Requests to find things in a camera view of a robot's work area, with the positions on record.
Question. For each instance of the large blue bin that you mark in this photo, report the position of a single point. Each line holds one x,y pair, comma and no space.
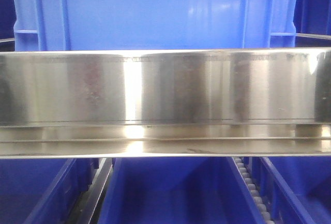
54,25

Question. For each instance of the lower shelf blue bin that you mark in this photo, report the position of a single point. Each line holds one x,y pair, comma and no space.
178,190

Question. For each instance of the lower white roller track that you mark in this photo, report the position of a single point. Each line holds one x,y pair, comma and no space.
254,193

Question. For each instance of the lower right blue bin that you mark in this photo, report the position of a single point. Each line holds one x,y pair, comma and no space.
294,189

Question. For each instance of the lower left blue bin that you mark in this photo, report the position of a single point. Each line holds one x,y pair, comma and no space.
43,190

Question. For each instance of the steel shelf front rail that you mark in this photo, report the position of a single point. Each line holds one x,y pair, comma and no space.
150,103

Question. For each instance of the lower steel divider rail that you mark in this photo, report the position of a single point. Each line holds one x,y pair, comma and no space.
88,207

